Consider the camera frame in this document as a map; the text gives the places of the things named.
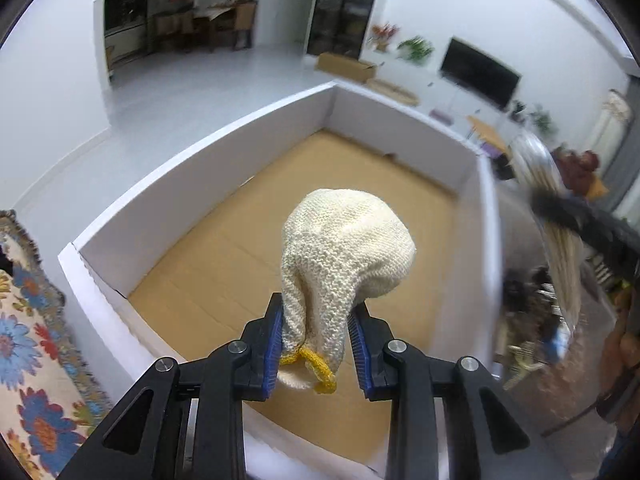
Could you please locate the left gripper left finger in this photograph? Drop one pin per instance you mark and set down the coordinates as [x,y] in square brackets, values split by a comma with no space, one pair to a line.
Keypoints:
[144,435]

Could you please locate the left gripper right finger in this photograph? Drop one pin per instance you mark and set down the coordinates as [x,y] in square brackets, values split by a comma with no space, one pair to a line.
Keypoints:
[448,419]

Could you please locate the cream knitted glove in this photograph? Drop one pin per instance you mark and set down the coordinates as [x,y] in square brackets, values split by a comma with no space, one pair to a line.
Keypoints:
[339,248]

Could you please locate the floral patterned rug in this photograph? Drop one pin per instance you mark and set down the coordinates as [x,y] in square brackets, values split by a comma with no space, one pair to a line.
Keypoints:
[50,401]

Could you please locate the person in red jacket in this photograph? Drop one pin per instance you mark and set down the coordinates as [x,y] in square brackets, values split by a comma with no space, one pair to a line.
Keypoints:
[578,173]

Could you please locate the black flat screen television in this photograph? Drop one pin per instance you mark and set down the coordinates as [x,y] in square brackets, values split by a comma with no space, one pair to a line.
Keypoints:
[479,73]

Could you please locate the brown cardboard box on floor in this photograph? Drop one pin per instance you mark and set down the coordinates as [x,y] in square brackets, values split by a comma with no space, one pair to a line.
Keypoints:
[345,67]

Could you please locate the green potted plant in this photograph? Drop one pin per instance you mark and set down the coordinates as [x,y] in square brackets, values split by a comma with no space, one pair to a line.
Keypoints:
[415,50]

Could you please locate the red flower bouquet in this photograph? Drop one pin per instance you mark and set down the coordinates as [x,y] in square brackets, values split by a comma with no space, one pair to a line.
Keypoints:
[381,36]

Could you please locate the dark glass display cabinet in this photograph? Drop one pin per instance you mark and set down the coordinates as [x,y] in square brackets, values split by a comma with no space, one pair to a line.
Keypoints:
[338,26]

